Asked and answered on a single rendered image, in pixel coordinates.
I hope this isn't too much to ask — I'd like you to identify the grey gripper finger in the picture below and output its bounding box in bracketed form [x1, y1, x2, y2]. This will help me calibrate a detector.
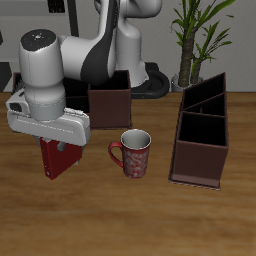
[75, 145, 84, 166]
[56, 140, 68, 152]

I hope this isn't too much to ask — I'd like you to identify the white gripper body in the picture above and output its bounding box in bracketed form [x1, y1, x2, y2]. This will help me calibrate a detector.
[6, 106, 92, 148]

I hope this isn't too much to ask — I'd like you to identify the red book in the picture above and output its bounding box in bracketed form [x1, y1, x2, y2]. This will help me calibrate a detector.
[38, 136, 84, 181]

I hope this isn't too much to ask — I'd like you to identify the dark brown desk caddy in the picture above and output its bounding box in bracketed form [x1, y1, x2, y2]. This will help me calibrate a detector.
[167, 71, 231, 192]
[12, 68, 134, 131]

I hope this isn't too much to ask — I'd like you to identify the red patterned mug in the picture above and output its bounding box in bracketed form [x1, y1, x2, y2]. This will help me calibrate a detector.
[107, 128, 153, 180]

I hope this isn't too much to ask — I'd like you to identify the green pot plant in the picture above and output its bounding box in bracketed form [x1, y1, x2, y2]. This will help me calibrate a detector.
[169, 0, 237, 94]

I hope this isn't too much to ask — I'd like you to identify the flat black base plate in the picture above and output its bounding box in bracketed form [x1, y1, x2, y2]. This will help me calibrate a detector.
[129, 61, 171, 101]

